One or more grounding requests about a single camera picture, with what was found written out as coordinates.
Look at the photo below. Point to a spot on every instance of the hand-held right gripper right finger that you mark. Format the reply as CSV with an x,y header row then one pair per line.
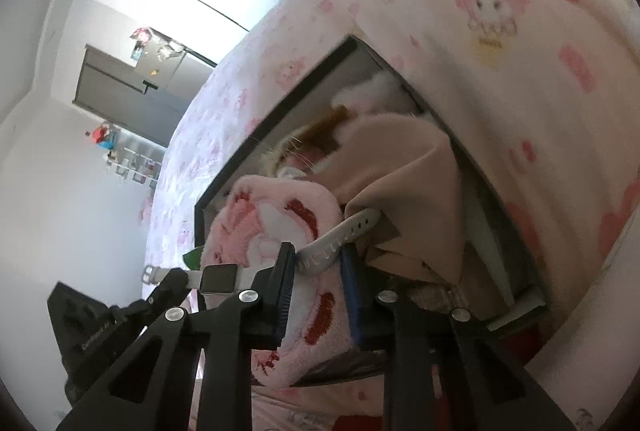
x,y
350,296

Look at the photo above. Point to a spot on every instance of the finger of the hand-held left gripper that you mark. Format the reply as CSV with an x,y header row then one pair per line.
x,y
132,311

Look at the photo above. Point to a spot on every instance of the pink towel with red print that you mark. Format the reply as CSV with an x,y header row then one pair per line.
x,y
310,311

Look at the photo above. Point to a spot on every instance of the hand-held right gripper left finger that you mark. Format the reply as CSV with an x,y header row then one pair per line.
x,y
285,291

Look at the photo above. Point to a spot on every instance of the white dog plush toy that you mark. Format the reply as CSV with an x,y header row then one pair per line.
x,y
372,91

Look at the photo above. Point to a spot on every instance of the pink printed blanket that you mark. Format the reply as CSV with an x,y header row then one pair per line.
x,y
525,61

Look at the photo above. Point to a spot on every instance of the small green piece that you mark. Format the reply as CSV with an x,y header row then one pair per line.
x,y
192,257

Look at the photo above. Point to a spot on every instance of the brown and white plush toy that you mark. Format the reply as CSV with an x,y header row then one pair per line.
x,y
320,131

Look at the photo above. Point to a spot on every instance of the beige cloth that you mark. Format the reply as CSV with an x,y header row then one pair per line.
x,y
400,161

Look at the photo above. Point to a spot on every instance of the black storage box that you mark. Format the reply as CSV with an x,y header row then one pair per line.
x,y
280,111

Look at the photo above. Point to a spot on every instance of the wall photo cluster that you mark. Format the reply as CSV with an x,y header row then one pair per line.
x,y
132,168

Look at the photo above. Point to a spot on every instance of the smartwatch with white band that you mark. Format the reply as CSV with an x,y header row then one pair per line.
x,y
220,278

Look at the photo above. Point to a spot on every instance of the grey door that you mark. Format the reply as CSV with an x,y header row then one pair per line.
x,y
130,96

